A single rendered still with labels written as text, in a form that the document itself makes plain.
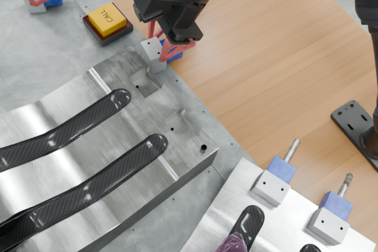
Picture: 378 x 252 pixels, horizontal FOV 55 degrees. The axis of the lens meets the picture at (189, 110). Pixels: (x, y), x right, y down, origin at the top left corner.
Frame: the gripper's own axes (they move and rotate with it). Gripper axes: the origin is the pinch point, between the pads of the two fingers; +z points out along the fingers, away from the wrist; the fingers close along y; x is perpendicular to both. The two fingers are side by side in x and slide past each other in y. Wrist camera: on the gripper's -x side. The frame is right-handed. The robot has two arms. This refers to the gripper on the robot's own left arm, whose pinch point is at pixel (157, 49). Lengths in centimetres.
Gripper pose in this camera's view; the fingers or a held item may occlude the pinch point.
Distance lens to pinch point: 76.4
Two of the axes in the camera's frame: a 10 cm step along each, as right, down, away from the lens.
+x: 7.2, -1.3, 6.8
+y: 4.7, 8.1, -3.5
